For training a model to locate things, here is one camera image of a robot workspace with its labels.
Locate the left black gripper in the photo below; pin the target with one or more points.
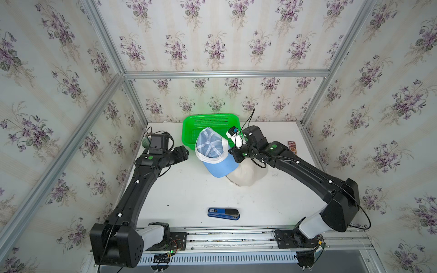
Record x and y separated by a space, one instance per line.
181 154

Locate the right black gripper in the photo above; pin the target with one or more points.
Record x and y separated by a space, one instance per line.
234 151

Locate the white baseball cap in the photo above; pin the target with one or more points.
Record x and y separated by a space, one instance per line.
246 174

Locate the blue baseball cap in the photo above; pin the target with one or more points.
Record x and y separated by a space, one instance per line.
213 151

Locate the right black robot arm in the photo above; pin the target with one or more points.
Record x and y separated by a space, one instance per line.
340 196

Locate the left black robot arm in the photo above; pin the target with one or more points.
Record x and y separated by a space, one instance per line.
117 241

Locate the green plastic basket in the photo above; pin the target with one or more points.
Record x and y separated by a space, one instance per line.
220 123

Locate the mint green pencil cup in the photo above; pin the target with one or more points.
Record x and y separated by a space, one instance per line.
146 142

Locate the red bookmark strip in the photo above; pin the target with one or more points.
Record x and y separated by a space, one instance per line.
292 146

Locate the blue stapler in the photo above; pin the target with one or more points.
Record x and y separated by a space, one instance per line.
224 213

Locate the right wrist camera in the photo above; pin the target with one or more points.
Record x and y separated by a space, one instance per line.
234 135

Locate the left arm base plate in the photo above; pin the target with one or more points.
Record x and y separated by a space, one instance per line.
177 241

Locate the aluminium front rail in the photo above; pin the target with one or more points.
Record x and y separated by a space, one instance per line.
260 238

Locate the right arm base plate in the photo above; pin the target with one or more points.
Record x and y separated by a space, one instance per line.
294 239

